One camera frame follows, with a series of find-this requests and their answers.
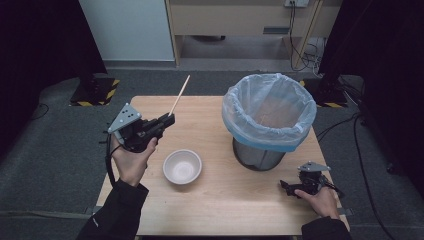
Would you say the long black floor cable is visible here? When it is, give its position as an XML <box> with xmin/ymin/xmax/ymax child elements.
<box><xmin>315</xmin><ymin>112</ymin><xmax>398</xmax><ymax>240</ymax></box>

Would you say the translucent blue bin liner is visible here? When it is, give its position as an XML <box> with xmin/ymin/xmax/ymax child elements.
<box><xmin>221</xmin><ymin>72</ymin><xmax>318</xmax><ymax>154</ymax></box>

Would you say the person's left hand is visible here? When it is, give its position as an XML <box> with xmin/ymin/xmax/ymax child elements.
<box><xmin>109</xmin><ymin>134</ymin><xmax>159</xmax><ymax>188</ymax></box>

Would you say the person's right hand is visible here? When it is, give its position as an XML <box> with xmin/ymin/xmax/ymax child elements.
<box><xmin>293</xmin><ymin>186</ymin><xmax>341</xmax><ymax>220</ymax></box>

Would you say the black yellow-striped stand base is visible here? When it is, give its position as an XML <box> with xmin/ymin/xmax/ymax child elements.
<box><xmin>68</xmin><ymin>77</ymin><xmax>121</xmax><ymax>108</ymax></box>
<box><xmin>298</xmin><ymin>78</ymin><xmax>350</xmax><ymax>109</ymax></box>

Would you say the white disposable bowl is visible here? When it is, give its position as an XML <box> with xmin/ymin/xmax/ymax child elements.
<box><xmin>162</xmin><ymin>148</ymin><xmax>203</xmax><ymax>186</ymax></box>

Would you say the right hand-held gripper cable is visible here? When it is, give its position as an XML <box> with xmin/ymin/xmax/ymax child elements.
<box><xmin>320</xmin><ymin>176</ymin><xmax>346</xmax><ymax>201</ymax></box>

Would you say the hand-held gripper cable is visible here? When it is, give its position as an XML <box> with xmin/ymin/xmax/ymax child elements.
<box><xmin>320</xmin><ymin>176</ymin><xmax>346</xmax><ymax>201</ymax></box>
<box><xmin>104</xmin><ymin>132</ymin><xmax>124</xmax><ymax>188</ymax></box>

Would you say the bundle of black cables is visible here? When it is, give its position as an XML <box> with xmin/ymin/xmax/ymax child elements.
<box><xmin>287</xmin><ymin>1</ymin><xmax>327</xmax><ymax>73</ymax></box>

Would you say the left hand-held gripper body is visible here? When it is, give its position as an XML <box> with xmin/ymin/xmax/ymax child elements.
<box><xmin>106</xmin><ymin>102</ymin><xmax>159</xmax><ymax>154</ymax></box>

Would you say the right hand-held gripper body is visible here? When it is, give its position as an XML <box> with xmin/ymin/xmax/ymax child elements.
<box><xmin>297</xmin><ymin>160</ymin><xmax>332</xmax><ymax>197</ymax></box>

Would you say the metal trash bin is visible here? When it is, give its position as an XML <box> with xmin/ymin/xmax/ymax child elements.
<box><xmin>231</xmin><ymin>136</ymin><xmax>287</xmax><ymax>172</ymax></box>

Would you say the white panel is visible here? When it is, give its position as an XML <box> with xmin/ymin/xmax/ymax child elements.
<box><xmin>78</xmin><ymin>0</ymin><xmax>176</xmax><ymax>62</ymax></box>

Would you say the black curtain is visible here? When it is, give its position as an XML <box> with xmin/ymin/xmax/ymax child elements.
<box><xmin>317</xmin><ymin>0</ymin><xmax>424</xmax><ymax>193</ymax></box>
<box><xmin>0</xmin><ymin>0</ymin><xmax>109</xmax><ymax>158</ymax></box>

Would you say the wooden chopstick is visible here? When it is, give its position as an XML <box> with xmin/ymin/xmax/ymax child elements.
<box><xmin>168</xmin><ymin>74</ymin><xmax>192</xmax><ymax>117</ymax></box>

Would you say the thin black floor cable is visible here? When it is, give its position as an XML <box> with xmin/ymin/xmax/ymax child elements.
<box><xmin>27</xmin><ymin>102</ymin><xmax>51</xmax><ymax>122</ymax></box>

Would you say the light wooden cabinet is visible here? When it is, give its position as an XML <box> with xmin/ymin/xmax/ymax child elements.
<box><xmin>165</xmin><ymin>0</ymin><xmax>344</xmax><ymax>69</ymax></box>

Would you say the white power outlet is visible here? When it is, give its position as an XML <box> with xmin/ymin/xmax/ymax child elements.
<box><xmin>283</xmin><ymin>0</ymin><xmax>310</xmax><ymax>9</ymax></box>

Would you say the left hand-held gripper cable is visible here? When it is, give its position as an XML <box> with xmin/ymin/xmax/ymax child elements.
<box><xmin>104</xmin><ymin>132</ymin><xmax>124</xmax><ymax>188</ymax></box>

